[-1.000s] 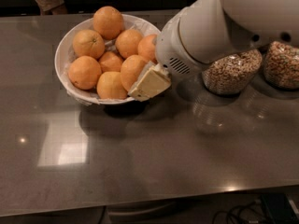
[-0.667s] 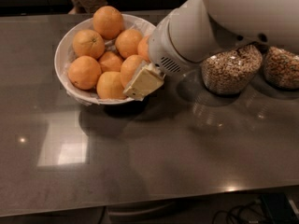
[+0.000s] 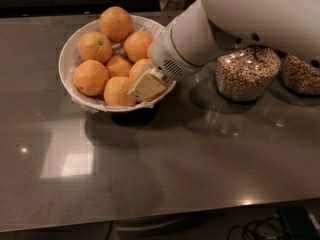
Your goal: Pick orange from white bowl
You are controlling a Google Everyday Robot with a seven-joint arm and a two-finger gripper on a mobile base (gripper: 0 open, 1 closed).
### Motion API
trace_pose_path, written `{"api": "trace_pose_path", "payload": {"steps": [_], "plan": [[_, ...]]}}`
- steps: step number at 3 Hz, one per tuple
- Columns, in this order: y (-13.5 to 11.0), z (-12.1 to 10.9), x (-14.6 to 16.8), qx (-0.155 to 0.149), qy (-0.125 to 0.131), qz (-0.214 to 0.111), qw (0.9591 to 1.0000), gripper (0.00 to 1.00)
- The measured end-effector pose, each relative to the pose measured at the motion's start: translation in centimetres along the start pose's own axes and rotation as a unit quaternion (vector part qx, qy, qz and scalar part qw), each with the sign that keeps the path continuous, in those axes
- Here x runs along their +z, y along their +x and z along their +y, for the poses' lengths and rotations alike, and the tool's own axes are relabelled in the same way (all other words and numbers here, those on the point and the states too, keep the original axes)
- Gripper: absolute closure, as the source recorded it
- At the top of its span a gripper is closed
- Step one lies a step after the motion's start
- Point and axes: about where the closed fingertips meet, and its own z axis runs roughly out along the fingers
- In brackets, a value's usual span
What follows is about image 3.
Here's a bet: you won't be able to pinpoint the front glass cereal jar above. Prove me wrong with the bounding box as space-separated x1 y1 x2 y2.
216 45 281 102

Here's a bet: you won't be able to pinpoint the glass cereal jar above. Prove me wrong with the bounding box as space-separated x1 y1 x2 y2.
216 45 281 102
281 54 320 96

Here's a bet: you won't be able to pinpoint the dark box under table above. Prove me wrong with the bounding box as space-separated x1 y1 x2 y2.
278 207 320 240

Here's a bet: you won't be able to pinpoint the black cables under table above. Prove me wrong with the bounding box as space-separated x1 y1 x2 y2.
227 215 288 240

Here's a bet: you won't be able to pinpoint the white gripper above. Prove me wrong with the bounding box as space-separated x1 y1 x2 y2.
127 27 202 102

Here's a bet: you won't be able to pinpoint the white bowl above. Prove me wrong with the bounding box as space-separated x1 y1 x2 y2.
58 14 178 114

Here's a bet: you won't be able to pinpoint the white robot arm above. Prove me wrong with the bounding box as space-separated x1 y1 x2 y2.
128 0 320 102

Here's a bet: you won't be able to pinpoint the right glass cereal jar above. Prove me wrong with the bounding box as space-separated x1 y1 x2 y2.
281 54 320 96

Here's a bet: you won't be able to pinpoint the small middle orange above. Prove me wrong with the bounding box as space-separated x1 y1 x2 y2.
106 55 132 78

